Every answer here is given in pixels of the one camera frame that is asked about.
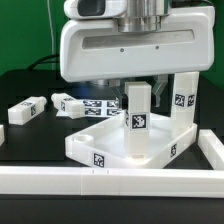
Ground white front obstacle bar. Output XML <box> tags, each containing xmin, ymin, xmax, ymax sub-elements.
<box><xmin>0</xmin><ymin>166</ymin><xmax>224</xmax><ymax>198</ymax></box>

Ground black cable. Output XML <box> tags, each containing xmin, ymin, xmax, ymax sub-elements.
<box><xmin>26</xmin><ymin>53</ymin><xmax>62</xmax><ymax>71</ymax></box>

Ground AprilTag marker sheet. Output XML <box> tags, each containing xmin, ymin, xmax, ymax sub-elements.
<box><xmin>57</xmin><ymin>99</ymin><xmax>122</xmax><ymax>118</ymax></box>

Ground white cable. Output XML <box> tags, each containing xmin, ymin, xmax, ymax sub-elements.
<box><xmin>46</xmin><ymin>0</ymin><xmax>56</xmax><ymax>70</ymax></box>

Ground white obstacle bar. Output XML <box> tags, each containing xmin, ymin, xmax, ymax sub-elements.
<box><xmin>198</xmin><ymin>129</ymin><xmax>224</xmax><ymax>171</ymax></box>
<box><xmin>0</xmin><ymin>125</ymin><xmax>5</xmax><ymax>146</ymax></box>
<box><xmin>0</xmin><ymin>166</ymin><xmax>224</xmax><ymax>198</ymax></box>

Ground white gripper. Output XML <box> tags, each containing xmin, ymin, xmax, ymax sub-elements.
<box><xmin>60</xmin><ymin>6</ymin><xmax>215</xmax><ymax>110</ymax></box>

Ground white left obstacle bar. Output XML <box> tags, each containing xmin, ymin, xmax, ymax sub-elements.
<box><xmin>0</xmin><ymin>125</ymin><xmax>5</xmax><ymax>146</ymax></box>

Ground white desk top tray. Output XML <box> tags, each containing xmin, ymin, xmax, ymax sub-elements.
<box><xmin>65</xmin><ymin>112</ymin><xmax>197</xmax><ymax>169</ymax></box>

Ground white right obstacle bar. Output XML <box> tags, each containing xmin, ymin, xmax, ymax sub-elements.
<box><xmin>198</xmin><ymin>129</ymin><xmax>224</xmax><ymax>171</ymax></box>

